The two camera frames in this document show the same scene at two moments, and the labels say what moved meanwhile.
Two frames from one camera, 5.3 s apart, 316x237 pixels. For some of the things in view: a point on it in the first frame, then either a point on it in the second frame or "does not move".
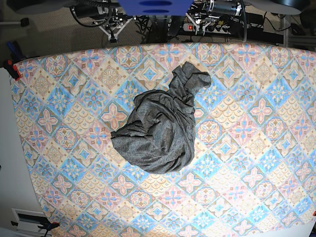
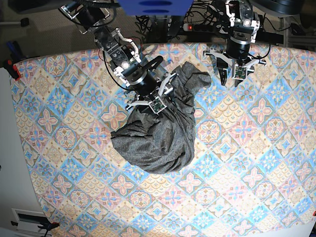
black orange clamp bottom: (48, 226) does not move
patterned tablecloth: (254, 171) does not move
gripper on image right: (199, 29) -> (237, 55)
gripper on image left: (113, 29) -> (147, 88)
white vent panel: (28, 221) does not move
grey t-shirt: (160, 136) does not move
